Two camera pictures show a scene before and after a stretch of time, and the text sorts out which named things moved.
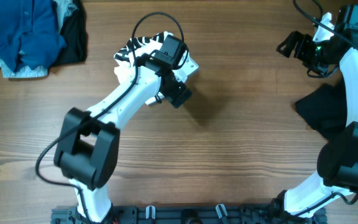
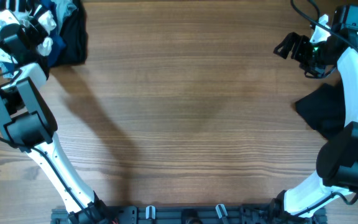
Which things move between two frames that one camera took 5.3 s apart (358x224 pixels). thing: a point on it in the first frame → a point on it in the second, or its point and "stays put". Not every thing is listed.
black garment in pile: (74, 32) stays put
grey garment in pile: (64, 9) stays put
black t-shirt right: (325, 107) stays put
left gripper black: (171, 93) → (33, 32)
